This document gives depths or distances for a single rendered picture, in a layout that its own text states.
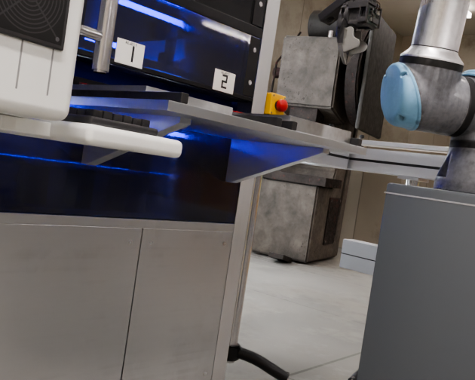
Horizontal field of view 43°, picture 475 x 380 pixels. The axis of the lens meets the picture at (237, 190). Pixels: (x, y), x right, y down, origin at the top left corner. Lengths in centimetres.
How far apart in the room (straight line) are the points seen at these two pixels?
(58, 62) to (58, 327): 87
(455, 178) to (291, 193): 442
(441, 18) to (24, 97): 73
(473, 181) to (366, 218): 627
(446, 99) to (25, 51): 72
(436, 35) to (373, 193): 629
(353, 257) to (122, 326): 117
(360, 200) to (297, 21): 227
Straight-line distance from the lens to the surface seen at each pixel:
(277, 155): 168
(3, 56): 79
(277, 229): 560
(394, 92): 115
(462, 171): 118
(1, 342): 150
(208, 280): 183
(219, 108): 140
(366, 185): 745
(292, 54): 578
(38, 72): 81
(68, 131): 90
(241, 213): 188
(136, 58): 157
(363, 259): 249
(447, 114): 116
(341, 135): 159
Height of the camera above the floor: 77
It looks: 2 degrees down
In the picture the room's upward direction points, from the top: 8 degrees clockwise
